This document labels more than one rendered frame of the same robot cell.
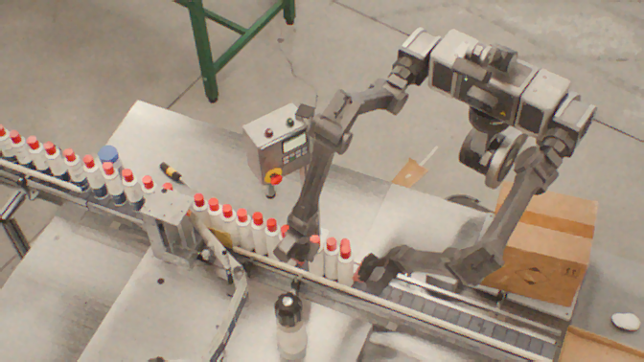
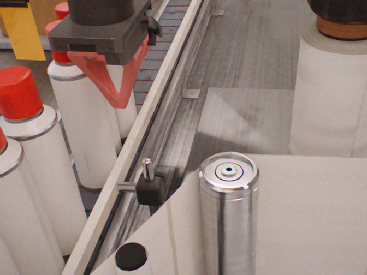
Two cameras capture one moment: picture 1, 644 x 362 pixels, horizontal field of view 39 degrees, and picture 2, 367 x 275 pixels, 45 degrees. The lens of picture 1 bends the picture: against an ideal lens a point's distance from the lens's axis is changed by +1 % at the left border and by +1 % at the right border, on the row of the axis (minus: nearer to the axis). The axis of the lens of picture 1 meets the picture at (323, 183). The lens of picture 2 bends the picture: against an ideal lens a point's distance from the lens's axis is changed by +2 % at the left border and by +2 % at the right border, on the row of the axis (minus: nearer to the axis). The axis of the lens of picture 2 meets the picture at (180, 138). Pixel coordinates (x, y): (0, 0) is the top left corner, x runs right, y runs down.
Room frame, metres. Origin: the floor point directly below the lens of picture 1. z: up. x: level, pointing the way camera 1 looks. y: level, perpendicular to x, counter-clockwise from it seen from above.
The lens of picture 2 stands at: (1.48, 0.47, 1.25)
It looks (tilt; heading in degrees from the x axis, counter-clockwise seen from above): 37 degrees down; 259
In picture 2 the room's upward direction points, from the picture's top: 5 degrees counter-clockwise
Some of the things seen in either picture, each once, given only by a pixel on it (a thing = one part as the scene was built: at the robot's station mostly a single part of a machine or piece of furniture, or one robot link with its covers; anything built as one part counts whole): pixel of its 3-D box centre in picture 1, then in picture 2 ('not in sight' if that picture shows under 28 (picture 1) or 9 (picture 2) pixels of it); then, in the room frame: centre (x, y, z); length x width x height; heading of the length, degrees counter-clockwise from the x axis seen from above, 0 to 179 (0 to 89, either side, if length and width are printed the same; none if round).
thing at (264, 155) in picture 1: (278, 145); not in sight; (1.65, 0.13, 1.38); 0.17 x 0.10 x 0.19; 120
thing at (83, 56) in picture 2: not in sight; (116, 61); (1.46, 0.07, 1.05); 0.07 x 0.07 x 0.09; 64
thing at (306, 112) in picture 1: (309, 179); not in sight; (1.67, 0.05, 1.16); 0.04 x 0.04 x 0.67; 65
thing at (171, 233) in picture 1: (174, 226); not in sight; (1.62, 0.49, 1.01); 0.14 x 0.13 x 0.26; 65
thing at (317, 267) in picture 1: (315, 256); (83, 111); (1.50, 0.03, 0.98); 0.05 x 0.05 x 0.20
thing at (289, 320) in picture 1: (290, 325); (341, 64); (1.24, 0.12, 1.03); 0.09 x 0.09 x 0.30
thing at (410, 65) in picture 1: (404, 73); not in sight; (1.85, -0.26, 1.45); 0.09 x 0.08 x 0.12; 53
